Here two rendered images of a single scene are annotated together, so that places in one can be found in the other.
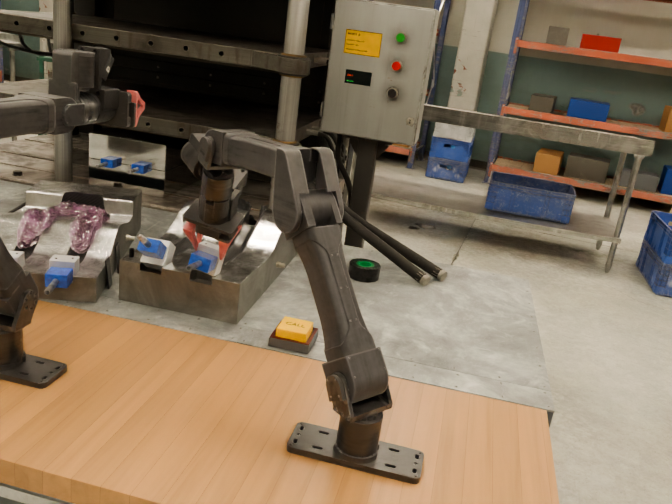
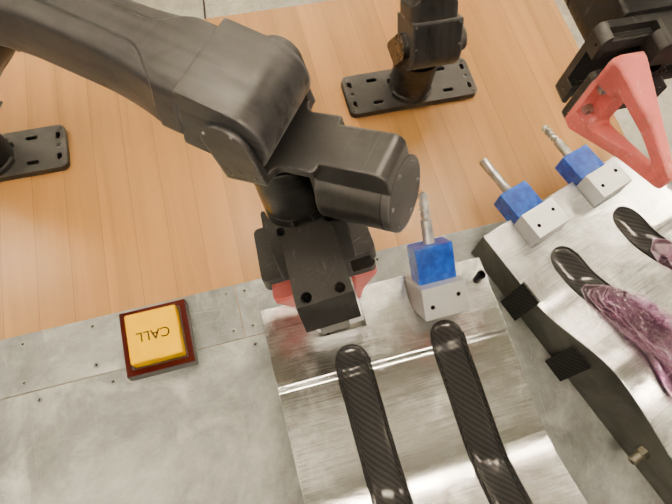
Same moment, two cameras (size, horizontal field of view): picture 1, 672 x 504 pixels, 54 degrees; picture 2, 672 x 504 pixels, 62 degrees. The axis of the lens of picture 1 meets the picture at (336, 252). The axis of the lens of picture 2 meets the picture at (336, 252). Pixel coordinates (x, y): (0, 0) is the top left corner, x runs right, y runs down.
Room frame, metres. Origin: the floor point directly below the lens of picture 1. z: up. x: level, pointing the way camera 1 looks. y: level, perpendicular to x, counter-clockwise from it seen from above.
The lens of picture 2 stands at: (1.39, 0.15, 1.48)
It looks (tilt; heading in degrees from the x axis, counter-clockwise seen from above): 67 degrees down; 148
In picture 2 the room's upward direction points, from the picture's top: 8 degrees clockwise
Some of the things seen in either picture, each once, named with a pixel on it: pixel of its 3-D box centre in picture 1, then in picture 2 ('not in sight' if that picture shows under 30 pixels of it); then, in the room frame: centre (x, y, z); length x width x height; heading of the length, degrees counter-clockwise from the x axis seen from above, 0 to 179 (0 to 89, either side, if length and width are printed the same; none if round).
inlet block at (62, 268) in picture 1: (57, 279); (513, 198); (1.20, 0.54, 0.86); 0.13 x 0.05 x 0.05; 8
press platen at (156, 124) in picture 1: (163, 125); not in sight; (2.45, 0.70, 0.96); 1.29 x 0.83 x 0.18; 81
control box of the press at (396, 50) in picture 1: (354, 234); not in sight; (2.14, -0.05, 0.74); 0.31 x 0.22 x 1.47; 81
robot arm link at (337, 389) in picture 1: (359, 391); not in sight; (0.85, -0.06, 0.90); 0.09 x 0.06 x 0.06; 132
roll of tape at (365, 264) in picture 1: (364, 270); not in sight; (1.58, -0.08, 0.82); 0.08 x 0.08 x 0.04
